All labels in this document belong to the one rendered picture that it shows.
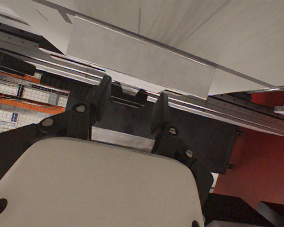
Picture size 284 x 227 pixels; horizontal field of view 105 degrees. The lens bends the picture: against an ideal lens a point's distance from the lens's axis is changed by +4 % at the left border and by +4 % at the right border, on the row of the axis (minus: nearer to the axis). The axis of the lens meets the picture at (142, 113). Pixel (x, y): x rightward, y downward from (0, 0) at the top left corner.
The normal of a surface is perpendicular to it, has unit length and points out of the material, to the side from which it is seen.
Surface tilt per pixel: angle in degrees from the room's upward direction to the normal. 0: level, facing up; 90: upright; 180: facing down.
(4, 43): 90
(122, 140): 90
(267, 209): 90
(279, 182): 90
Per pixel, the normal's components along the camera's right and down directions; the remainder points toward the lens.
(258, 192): -0.96, -0.25
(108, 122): 0.14, 0.07
